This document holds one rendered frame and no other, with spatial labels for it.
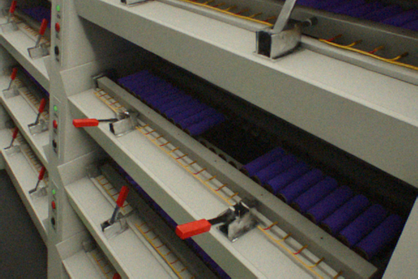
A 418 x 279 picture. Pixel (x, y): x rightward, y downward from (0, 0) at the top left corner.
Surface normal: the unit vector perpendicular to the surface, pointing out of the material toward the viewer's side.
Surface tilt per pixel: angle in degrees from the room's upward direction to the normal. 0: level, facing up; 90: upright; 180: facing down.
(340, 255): 17
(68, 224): 90
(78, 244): 90
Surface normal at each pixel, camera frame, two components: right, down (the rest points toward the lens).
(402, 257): -0.77, 0.11
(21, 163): -0.06, -0.84
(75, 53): 0.62, 0.39
